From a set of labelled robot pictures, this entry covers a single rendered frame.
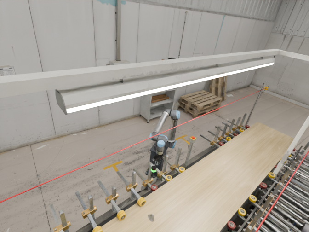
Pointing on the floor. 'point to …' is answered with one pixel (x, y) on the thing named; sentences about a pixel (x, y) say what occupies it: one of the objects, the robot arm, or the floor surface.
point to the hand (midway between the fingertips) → (156, 164)
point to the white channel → (66, 80)
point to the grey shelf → (144, 104)
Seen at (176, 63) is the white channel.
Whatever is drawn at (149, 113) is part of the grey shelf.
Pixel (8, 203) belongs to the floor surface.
